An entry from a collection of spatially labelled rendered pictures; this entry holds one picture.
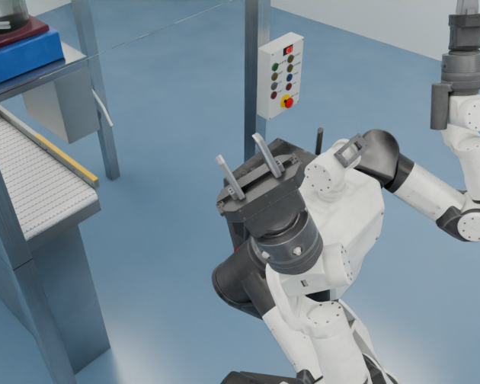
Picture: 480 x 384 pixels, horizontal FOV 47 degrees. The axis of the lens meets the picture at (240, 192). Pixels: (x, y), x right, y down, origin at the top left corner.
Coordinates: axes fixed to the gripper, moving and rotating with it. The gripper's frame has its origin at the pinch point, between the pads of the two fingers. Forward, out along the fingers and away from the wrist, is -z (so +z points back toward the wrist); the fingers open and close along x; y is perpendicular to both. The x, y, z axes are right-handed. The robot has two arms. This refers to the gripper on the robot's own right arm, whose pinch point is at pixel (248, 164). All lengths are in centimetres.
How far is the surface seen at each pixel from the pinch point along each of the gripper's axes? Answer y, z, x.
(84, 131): -87, 24, -30
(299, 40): -112, 47, 42
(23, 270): -72, 43, -64
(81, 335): -106, 106, -83
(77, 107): -86, 17, -27
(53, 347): -77, 77, -78
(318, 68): -303, 176, 99
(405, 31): -310, 192, 177
